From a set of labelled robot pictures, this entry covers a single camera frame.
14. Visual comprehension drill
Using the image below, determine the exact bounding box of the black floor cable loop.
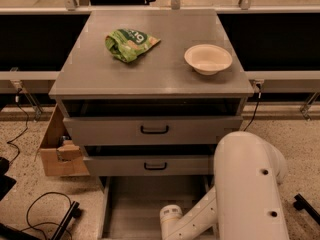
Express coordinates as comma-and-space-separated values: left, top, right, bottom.
20, 191, 74, 240

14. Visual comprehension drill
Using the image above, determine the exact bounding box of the black cable right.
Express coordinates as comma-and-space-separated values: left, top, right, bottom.
242, 82, 262, 132

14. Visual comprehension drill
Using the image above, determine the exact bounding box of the black object left edge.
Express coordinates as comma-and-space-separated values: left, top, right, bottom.
0, 157, 16, 201

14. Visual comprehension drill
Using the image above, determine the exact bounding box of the black stand leg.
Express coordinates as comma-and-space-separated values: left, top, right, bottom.
293, 194, 320, 225
51, 201, 82, 240

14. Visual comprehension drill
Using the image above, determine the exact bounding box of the grey middle drawer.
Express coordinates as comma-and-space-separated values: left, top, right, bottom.
84, 155, 213, 176

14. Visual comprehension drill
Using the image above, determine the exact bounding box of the grey top drawer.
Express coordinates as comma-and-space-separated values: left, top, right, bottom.
63, 116, 242, 146

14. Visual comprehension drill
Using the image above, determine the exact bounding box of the green chip bag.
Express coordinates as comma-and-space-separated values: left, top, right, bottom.
105, 29, 160, 63

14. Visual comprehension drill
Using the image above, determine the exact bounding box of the black cable left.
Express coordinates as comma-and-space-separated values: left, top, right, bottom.
5, 88, 30, 165

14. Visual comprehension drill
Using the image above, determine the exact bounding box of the grey drawer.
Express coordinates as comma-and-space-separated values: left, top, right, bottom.
98, 176, 209, 240
84, 155, 213, 176
63, 116, 242, 146

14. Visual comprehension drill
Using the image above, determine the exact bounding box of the grey drawer cabinet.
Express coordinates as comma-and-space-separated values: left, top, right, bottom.
48, 9, 254, 198

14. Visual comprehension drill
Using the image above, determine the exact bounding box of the black stand leg left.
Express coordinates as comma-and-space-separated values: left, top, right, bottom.
51, 201, 82, 240

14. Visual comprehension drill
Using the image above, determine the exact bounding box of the white paper bowl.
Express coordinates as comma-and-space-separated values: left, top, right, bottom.
184, 44, 233, 76

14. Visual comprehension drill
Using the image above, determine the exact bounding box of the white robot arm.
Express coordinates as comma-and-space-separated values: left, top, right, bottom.
160, 131, 290, 240

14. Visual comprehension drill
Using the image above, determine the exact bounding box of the black stand leg right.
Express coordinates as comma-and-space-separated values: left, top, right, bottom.
293, 194, 320, 225

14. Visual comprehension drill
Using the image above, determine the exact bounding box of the grey bottom drawer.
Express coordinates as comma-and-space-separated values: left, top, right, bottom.
98, 176, 209, 240

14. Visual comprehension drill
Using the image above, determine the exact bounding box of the cardboard box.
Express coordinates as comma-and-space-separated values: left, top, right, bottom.
39, 106, 89, 176

